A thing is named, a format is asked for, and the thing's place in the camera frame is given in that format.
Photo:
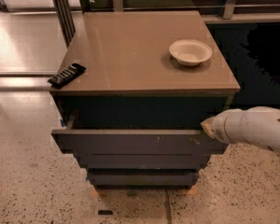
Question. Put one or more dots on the beige padded gripper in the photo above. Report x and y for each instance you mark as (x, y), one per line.
(220, 129)

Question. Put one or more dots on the grey drawer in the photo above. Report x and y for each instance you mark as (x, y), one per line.
(176, 179)
(124, 132)
(103, 161)

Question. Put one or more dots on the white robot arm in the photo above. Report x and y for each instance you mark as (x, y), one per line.
(258, 126)

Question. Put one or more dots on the grey drawer cabinet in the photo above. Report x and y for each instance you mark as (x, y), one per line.
(129, 66)

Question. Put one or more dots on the white paper bowl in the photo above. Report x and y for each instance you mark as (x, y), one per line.
(189, 52)

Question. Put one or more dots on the black ridged tray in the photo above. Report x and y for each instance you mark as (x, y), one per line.
(66, 75)

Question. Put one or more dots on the dark metal post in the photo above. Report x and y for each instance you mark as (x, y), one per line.
(65, 18)

